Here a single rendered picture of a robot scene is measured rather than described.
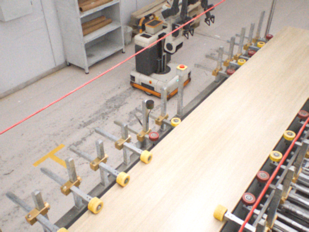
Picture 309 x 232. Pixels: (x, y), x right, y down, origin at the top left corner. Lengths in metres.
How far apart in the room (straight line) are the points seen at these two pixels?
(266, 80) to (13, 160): 2.75
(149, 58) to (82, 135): 1.31
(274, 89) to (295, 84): 0.23
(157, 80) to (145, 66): 0.26
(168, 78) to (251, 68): 1.31
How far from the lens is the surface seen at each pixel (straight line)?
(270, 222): 2.19
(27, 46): 4.96
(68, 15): 4.95
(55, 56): 5.29
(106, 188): 2.48
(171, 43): 4.20
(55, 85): 5.01
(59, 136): 4.06
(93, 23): 5.37
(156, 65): 4.51
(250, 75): 3.40
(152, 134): 2.54
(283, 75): 3.49
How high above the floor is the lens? 2.58
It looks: 37 degrees down
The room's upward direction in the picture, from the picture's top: 1 degrees counter-clockwise
